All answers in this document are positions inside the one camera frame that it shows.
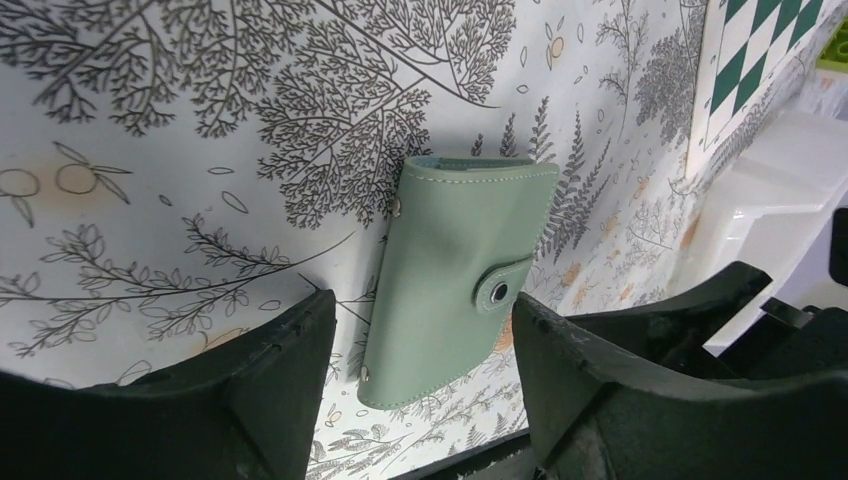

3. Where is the green purple toy block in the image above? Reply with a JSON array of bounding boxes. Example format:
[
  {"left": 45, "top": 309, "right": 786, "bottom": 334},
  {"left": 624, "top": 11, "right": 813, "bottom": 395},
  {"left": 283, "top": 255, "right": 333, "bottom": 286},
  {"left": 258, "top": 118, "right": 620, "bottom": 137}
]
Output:
[{"left": 816, "top": 19, "right": 848, "bottom": 73}]

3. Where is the green leather card holder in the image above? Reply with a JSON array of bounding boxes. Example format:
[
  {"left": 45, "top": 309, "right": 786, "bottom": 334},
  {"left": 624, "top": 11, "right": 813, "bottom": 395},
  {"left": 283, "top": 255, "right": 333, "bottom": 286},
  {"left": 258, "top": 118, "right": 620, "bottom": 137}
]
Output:
[{"left": 357, "top": 156, "right": 560, "bottom": 410}]

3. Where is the clear plastic compartment tray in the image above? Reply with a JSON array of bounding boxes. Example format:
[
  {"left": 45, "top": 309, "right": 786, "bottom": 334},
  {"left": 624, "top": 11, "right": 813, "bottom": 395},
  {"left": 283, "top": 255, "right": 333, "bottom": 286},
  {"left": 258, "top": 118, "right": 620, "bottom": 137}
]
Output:
[{"left": 671, "top": 111, "right": 847, "bottom": 355}]

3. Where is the green white chessboard mat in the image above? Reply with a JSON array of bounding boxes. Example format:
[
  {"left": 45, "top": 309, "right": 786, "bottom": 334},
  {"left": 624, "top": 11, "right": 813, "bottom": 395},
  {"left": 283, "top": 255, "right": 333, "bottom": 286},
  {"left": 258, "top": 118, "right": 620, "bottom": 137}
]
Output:
[{"left": 685, "top": 0, "right": 847, "bottom": 178}]

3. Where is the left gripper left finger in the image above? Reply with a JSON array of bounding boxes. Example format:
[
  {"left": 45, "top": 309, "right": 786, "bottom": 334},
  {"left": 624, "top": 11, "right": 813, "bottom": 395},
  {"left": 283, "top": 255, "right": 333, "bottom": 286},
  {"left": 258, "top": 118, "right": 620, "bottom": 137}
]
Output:
[{"left": 1, "top": 290, "right": 336, "bottom": 479}]

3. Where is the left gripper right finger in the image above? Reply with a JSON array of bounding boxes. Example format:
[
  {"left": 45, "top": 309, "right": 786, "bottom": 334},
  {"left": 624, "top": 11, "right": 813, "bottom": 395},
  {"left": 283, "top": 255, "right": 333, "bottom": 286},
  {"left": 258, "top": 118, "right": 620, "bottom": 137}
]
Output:
[{"left": 512, "top": 261, "right": 847, "bottom": 479}]

